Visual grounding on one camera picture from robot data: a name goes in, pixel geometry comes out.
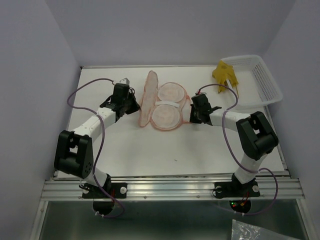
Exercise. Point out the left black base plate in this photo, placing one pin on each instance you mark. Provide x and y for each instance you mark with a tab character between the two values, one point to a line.
117	190

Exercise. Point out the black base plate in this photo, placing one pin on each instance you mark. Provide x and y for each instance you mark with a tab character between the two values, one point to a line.
233	190
117	190

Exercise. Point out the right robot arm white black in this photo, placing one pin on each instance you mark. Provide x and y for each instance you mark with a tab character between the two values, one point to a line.
257	139

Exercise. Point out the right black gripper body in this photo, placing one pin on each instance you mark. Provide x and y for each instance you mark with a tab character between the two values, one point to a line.
198	112

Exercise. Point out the white plastic basket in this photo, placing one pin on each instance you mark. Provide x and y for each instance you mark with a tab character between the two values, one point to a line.
256	86

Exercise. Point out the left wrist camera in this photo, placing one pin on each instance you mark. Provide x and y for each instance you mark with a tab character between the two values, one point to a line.
125	81

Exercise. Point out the aluminium frame rail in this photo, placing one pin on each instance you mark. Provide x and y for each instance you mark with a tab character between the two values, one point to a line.
172	189

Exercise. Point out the clear plastic bag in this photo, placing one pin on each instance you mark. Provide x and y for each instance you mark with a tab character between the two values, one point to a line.
241	230

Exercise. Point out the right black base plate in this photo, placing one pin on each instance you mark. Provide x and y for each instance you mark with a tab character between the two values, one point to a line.
233	190

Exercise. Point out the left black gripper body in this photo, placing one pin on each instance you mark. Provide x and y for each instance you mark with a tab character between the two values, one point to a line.
125	103

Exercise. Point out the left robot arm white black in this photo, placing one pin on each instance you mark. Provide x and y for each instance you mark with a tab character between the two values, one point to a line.
74	152

